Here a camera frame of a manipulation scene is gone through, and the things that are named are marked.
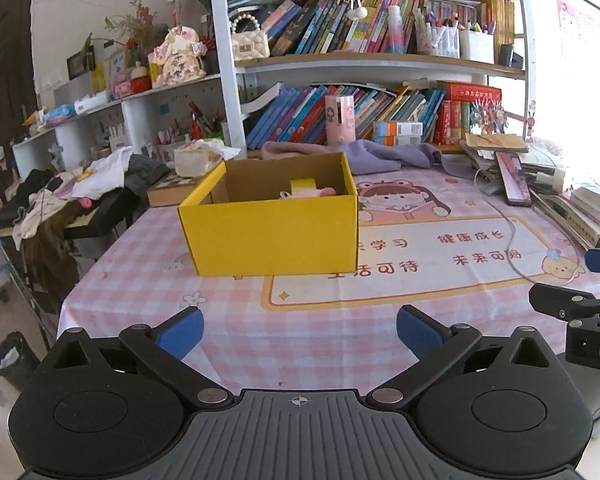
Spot orange blue white carton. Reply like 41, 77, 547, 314
372, 121, 424, 137
373, 135, 422, 147

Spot white side shelf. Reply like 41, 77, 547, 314
12, 72, 231, 161

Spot purple cloth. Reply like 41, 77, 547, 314
261, 139, 481, 181

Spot pile of clothes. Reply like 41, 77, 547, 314
12, 146, 178, 306

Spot checkered wooden box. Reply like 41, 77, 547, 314
146, 172, 221, 208

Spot row of upright books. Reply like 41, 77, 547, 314
260, 0, 423, 56

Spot pink cartoon cylinder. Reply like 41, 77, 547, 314
324, 95, 356, 146

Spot cartoon wall sticker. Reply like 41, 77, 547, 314
525, 99, 538, 145

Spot rainbow striped tube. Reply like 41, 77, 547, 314
387, 4, 407, 55

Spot beige tissue box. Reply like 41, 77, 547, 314
172, 139, 242, 178

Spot small black box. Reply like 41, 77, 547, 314
499, 42, 525, 68

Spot red white jar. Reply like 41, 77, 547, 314
130, 61, 153, 94

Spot dried flower bouquet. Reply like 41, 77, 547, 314
104, 0, 167, 58

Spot clear pen holder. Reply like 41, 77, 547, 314
415, 7, 462, 59

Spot black photo frame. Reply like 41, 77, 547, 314
66, 46, 97, 81

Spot black smartphone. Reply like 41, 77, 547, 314
495, 151, 533, 207

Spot white quilted handbag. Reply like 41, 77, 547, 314
229, 14, 271, 61

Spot stack of papers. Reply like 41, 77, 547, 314
460, 142, 571, 196

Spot pink wall poster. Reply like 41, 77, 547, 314
555, 0, 600, 91

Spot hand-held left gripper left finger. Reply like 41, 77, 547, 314
27, 305, 234, 407

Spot yellow cardboard box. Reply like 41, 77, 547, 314
177, 151, 359, 278

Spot pink cartoon table mat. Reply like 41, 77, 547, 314
57, 167, 600, 411

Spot large red book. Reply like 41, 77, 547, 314
437, 81, 502, 103

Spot white charging plug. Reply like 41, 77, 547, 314
536, 169, 567, 192

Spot pink plush toy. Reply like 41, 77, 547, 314
279, 186, 337, 200

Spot blue packet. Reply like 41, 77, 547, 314
41, 104, 77, 125

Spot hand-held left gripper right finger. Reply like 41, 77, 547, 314
365, 304, 574, 407

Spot yellow books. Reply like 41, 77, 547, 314
481, 0, 517, 51

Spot row of slanted books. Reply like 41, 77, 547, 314
244, 82, 448, 150

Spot colourful paper ornament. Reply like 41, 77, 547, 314
467, 99, 508, 135

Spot pile of textbooks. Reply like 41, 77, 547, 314
530, 180, 600, 251

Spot floral doll dress ornament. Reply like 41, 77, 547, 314
147, 26, 207, 86

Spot white cable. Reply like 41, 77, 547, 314
472, 167, 588, 287

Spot pink box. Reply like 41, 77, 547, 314
110, 67, 133, 100

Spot white bookshelf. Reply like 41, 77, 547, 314
207, 0, 541, 161

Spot white storage box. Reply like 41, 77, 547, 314
459, 22, 496, 65

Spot black trash bin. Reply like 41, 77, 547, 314
0, 331, 42, 392

